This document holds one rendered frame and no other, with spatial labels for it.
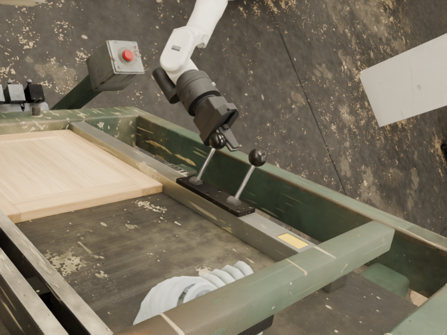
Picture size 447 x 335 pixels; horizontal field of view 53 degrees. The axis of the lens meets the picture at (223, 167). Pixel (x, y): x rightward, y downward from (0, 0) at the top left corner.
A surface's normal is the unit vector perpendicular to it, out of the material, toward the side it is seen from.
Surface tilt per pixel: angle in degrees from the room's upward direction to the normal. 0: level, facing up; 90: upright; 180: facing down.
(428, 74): 90
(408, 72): 90
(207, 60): 0
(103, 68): 90
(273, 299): 32
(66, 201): 58
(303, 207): 90
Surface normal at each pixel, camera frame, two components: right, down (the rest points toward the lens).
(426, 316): 0.12, -0.94
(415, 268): -0.72, 0.14
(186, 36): -0.29, -0.26
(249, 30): 0.64, -0.22
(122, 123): 0.68, 0.32
